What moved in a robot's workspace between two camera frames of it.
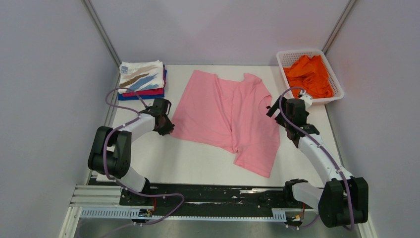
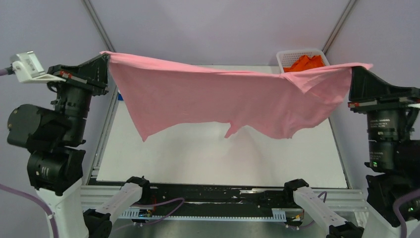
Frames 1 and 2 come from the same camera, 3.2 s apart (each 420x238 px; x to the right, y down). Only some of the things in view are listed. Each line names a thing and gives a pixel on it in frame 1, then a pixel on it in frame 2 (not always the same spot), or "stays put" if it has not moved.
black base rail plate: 213,199 stays put
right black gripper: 273,109 to 367,89
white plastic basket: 286,58 stays put
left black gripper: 169,128 to 92,74
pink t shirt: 236,116 to 159,92
